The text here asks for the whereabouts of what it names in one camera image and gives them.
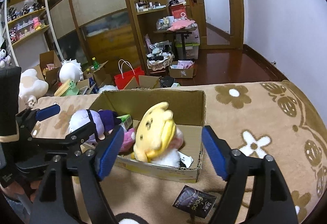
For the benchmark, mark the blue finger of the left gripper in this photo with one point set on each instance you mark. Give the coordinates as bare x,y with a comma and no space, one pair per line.
43,114
78,136

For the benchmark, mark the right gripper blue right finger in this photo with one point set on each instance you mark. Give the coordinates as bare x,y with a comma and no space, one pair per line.
271,201

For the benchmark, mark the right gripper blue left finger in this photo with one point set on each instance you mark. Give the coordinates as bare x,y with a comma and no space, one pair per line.
55,201

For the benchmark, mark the pink fluffy plush slipper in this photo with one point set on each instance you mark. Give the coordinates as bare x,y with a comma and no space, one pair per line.
129,140

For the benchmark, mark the green tissue pack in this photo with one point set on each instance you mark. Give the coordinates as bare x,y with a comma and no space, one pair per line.
126,122

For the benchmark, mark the yellow dog plush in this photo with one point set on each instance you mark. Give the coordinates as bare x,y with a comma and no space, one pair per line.
154,133

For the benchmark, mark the white fluffy pompom plush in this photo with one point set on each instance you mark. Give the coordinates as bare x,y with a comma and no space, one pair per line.
170,157

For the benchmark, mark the pink swirl roll plush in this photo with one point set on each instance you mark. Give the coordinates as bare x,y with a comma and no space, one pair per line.
179,138

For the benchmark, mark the cream spotted dog plush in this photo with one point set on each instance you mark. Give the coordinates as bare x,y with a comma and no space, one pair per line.
31,88

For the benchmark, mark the green frog plush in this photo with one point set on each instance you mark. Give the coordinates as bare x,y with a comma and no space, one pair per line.
70,88

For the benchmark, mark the brown cardboard box left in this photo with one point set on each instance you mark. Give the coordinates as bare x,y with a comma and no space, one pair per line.
48,67

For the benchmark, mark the white round plush doll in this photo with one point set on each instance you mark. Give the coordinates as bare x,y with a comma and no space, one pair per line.
70,70

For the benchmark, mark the open cardboard box with bottles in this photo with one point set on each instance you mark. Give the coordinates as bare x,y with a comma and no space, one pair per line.
100,76

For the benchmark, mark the kuromi plush doll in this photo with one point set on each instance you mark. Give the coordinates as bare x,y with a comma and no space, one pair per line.
5,59

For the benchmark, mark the red paper gift bag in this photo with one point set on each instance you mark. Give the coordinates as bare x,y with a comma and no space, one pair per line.
123,78

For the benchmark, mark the black face mask packet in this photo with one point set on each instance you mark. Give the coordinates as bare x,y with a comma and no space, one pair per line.
194,202

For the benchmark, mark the beige floral blanket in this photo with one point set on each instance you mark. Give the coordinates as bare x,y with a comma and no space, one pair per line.
258,119

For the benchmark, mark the white figurine display shelf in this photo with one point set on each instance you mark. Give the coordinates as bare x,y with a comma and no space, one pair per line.
23,20

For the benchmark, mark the lace trimmed basket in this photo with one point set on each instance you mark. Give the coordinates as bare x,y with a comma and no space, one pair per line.
156,65

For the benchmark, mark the wooden wardrobe cabinet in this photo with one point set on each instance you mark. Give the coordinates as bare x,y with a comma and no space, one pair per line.
107,30

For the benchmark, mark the small cardboard box on floor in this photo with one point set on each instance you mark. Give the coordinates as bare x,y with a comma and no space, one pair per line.
182,69

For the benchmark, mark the clear plastic storage bin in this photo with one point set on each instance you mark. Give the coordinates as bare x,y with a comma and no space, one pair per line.
191,51

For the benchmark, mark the small black side table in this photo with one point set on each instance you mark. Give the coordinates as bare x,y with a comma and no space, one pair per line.
182,37

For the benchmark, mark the pink cloth on table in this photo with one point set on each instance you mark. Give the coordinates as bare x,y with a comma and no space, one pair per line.
182,24

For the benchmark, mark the red box on table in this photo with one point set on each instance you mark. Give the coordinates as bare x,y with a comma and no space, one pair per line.
178,11

